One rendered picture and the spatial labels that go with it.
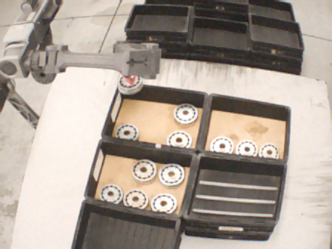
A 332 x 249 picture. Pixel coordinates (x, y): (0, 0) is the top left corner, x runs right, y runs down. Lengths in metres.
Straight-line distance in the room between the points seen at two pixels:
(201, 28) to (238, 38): 0.27
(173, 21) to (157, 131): 1.17
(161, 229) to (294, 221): 0.63
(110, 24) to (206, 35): 1.06
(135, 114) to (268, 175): 0.67
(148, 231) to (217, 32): 1.70
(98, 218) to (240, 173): 0.62
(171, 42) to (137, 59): 1.56
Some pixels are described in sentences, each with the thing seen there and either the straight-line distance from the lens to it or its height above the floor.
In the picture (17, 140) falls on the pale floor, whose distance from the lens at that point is 3.29.
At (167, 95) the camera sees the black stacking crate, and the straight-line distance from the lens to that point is 2.08.
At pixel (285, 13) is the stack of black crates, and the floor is 0.38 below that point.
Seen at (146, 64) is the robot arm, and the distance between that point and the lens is 1.35.
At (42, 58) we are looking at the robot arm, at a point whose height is 1.47.
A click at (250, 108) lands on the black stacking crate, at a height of 0.88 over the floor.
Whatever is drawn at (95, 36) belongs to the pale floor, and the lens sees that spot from 3.77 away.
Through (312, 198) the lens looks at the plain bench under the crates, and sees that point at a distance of 2.07.
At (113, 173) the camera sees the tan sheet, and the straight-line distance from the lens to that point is 1.96.
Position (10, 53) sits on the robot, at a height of 1.50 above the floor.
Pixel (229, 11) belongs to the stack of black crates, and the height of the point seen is 0.49.
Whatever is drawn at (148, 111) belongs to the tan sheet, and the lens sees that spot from 2.11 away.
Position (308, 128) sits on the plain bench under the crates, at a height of 0.70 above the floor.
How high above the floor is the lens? 2.50
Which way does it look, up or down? 54 degrees down
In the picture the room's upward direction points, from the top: 6 degrees counter-clockwise
